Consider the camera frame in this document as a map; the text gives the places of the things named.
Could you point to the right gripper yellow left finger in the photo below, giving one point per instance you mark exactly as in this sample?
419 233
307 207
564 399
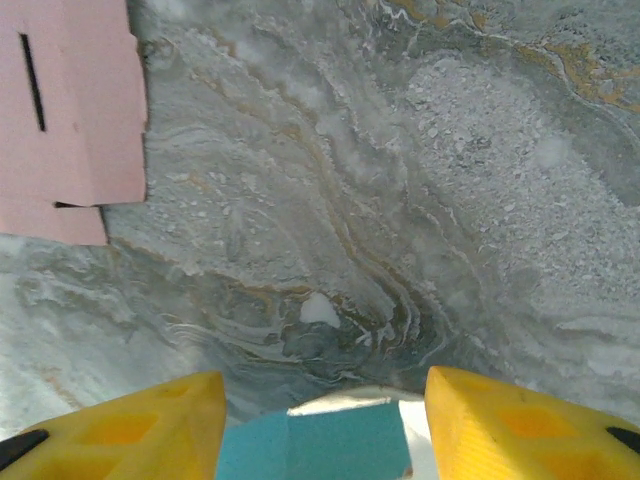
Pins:
125 440

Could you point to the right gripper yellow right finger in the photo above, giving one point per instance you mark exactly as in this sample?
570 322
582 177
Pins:
525 435

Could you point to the blue paper box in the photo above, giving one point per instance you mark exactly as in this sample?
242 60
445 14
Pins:
325 440

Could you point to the pink paper box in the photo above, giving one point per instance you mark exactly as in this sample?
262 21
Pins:
75 100

